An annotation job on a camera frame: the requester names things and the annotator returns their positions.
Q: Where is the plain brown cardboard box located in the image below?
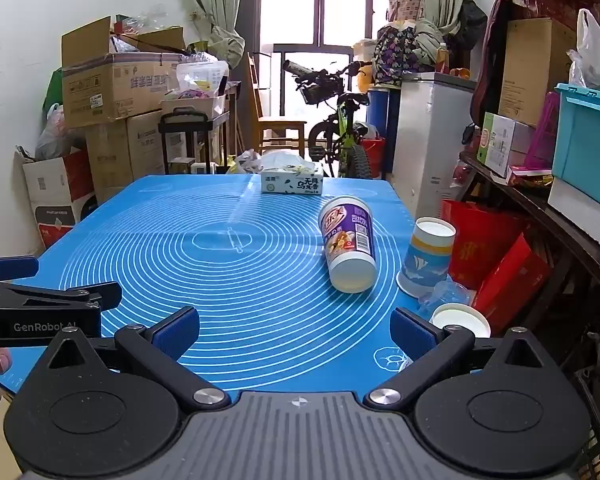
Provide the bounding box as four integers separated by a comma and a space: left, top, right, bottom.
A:
85, 110, 167, 206

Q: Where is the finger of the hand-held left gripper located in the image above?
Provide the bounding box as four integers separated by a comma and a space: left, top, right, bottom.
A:
0, 256, 40, 283
0, 281, 123, 311

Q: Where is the wooden chair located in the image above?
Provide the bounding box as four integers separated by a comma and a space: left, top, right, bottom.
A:
247, 52, 308, 157

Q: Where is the green and white carton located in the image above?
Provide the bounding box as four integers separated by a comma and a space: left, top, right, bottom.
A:
477, 112, 536, 178

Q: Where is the black utility cart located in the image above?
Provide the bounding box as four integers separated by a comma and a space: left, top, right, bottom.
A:
158, 106, 231, 177

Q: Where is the white tissue box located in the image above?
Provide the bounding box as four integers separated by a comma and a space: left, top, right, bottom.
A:
259, 151, 325, 196

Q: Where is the tall brown cardboard box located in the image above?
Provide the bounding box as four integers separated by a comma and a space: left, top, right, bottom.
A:
498, 17, 579, 128

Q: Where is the red bucket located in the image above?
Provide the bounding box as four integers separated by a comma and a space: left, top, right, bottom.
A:
360, 137, 387, 176

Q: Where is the red gift bag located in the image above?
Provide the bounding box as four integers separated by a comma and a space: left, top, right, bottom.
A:
440, 199, 527, 291

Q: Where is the clear plastic bag of goods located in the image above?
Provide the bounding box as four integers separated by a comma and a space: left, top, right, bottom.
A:
175, 60, 230, 100

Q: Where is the dark red hanging bag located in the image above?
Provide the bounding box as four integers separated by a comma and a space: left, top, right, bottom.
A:
470, 0, 515, 128

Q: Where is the crumpled clear plastic wrap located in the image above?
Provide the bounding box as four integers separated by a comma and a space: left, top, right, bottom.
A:
419, 280, 476, 313

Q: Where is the purple floral cloth bundle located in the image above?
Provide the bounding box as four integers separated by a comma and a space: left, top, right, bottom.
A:
374, 22, 423, 77

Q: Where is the blue silicone baking mat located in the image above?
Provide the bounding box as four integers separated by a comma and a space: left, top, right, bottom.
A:
0, 175, 481, 396

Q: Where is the white and red cardboard box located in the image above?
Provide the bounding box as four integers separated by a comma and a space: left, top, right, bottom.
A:
16, 147, 98, 251

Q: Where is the dark wooden side table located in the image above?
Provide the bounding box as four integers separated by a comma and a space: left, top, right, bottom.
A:
457, 152, 600, 286

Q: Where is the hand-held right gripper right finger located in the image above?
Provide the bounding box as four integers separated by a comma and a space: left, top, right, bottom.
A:
364, 307, 548, 411

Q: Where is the white plastic bag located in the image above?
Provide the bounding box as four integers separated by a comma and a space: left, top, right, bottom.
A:
566, 7, 600, 92

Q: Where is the grey plastic bag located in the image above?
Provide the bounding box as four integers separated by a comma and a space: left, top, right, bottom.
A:
35, 102, 88, 161

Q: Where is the purple instant drink cup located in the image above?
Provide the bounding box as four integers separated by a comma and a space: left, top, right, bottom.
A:
318, 195, 378, 294

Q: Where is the large open cardboard box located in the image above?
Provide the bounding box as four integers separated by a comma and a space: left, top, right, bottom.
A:
61, 16, 187, 123

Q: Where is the clear cup with white lid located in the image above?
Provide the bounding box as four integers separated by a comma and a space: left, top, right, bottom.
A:
428, 302, 492, 339

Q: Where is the green and black bicycle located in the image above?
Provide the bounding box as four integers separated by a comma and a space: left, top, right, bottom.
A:
282, 59, 381, 179

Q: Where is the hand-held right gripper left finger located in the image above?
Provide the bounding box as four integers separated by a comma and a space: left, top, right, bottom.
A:
44, 306, 231, 413

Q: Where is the white chest freezer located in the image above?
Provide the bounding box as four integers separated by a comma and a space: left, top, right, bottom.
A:
391, 72, 478, 221

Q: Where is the blue and white paper cup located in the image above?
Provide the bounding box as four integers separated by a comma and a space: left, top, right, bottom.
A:
396, 216, 457, 297

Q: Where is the teal storage bin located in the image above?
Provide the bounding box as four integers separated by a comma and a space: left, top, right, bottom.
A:
551, 82, 600, 209

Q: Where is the red flat gift box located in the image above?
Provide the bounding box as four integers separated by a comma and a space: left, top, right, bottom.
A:
472, 232, 553, 335

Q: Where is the white foam box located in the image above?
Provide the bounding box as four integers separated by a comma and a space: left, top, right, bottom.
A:
547, 177, 600, 248

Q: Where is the blue barrel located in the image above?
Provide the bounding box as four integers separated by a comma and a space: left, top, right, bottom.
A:
367, 85, 403, 171

